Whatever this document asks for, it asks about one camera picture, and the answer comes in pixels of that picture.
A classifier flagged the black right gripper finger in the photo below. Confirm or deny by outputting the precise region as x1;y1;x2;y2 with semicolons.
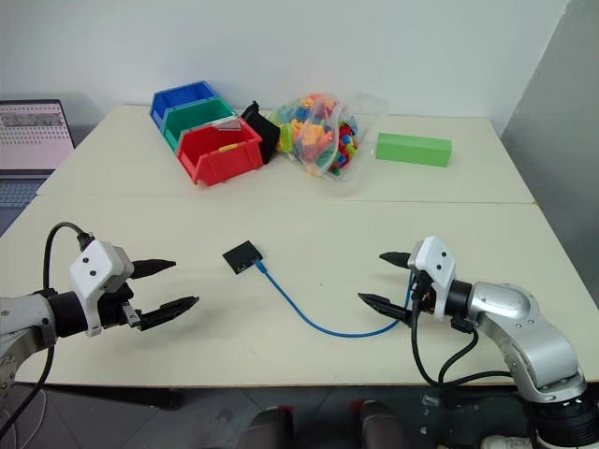
357;292;414;328
378;251;414;271

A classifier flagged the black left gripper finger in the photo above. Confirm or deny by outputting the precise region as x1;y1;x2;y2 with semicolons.
130;257;178;282
139;295;201;333

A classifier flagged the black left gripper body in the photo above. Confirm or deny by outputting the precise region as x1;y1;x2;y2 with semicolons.
95;280;144;332

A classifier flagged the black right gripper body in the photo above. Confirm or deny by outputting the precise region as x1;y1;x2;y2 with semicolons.
403;268;438;329

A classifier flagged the small black box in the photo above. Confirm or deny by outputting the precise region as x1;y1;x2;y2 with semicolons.
221;239;265;275

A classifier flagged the green rectangular block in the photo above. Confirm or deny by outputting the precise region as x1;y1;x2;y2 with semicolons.
374;131;454;168

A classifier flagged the red plastic storage bin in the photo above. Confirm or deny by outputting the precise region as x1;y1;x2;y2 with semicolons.
176;122;265;188

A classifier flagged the clear bag of coloured bricks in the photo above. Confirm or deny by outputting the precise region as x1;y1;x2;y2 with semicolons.
266;91;391;183

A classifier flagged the green plastic storage bin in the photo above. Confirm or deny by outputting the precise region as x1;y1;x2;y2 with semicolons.
161;96;238;153

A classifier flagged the grey laptop computer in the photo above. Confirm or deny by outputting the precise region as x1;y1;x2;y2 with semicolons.
0;98;77;210

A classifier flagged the blue plastic storage bin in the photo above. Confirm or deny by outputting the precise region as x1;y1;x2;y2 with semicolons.
149;80;226;133

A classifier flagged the black folded box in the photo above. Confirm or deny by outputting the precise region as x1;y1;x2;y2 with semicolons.
239;99;283;167

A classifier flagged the grey partition panel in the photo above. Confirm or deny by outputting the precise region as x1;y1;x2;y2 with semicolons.
499;0;599;328

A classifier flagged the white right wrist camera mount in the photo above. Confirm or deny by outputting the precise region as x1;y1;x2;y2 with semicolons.
406;236;458;322

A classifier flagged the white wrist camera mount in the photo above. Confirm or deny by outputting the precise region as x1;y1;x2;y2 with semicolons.
68;239;136;339
406;236;458;322

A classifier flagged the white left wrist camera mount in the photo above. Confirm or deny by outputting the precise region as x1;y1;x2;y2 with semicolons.
68;239;136;339

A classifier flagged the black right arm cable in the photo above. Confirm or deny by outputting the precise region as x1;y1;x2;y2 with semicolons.
410;273;517;388

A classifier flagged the blue cable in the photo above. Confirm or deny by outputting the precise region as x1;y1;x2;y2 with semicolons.
255;260;418;338

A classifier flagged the black table frame bar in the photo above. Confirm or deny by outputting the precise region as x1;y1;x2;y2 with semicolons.
44;384;184;413

